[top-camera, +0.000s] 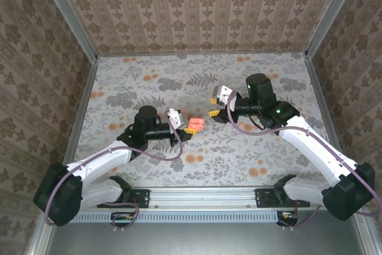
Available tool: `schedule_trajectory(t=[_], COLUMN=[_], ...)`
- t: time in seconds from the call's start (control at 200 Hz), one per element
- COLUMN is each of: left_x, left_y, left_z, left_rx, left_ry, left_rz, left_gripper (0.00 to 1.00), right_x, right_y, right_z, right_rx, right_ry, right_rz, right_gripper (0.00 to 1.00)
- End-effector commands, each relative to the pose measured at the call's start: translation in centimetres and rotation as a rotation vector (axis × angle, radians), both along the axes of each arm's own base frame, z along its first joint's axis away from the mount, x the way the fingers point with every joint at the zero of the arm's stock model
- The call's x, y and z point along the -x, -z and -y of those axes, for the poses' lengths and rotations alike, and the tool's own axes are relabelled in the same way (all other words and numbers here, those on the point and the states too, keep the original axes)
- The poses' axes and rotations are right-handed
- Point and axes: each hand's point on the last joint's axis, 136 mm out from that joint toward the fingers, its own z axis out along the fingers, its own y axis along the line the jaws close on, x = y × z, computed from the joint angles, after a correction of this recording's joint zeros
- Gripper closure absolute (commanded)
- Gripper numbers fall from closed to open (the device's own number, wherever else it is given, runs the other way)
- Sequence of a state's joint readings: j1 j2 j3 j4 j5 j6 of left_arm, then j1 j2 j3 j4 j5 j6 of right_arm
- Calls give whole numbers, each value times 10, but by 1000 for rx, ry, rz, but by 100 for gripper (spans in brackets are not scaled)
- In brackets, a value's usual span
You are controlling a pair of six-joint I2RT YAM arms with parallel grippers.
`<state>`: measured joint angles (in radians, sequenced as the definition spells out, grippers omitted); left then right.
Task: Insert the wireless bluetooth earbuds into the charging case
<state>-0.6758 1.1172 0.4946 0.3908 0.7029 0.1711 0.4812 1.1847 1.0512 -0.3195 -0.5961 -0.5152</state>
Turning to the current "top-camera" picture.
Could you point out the pink earbud charging case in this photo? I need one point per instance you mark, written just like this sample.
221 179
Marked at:
195 124

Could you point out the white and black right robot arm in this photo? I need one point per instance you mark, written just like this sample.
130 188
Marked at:
313 147

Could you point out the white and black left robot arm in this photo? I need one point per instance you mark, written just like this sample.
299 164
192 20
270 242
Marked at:
98 159

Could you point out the black connector board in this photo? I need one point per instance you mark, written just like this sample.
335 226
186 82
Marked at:
122 216
288 215

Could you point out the grey metal sheet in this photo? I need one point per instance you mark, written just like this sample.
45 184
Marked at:
203 240

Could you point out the aluminium table edge rail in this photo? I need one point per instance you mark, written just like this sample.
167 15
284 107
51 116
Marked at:
320 93
85 95
203 54

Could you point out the aluminium base extrusion rail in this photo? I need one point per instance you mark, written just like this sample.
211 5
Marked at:
203 196

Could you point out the aluminium frame post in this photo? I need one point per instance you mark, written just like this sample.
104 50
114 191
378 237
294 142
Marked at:
330 13
72 19

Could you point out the aluminium frame bar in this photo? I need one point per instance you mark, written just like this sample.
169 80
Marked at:
40 243
370 240

